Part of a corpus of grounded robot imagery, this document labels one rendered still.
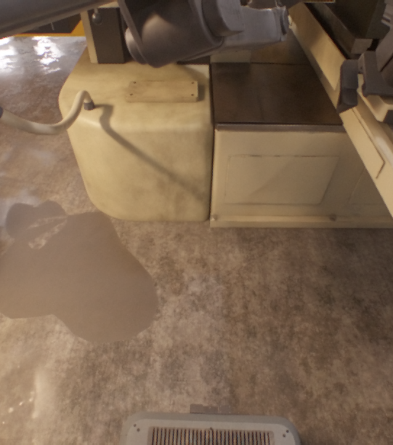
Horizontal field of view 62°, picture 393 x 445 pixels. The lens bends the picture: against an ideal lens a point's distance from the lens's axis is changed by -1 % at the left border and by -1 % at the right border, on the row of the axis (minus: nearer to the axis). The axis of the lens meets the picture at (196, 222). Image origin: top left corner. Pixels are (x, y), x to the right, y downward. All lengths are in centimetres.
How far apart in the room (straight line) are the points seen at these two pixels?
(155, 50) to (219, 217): 146
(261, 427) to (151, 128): 115
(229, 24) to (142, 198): 141
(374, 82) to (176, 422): 97
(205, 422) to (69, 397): 58
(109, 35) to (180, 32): 162
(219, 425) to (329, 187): 118
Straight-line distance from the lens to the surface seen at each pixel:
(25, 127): 114
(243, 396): 141
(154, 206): 175
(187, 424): 111
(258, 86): 174
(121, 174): 163
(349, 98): 54
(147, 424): 112
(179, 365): 143
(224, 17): 36
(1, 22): 20
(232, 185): 163
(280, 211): 181
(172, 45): 37
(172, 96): 160
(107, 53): 201
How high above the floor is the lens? 135
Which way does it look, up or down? 48 degrees down
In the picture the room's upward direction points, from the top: straight up
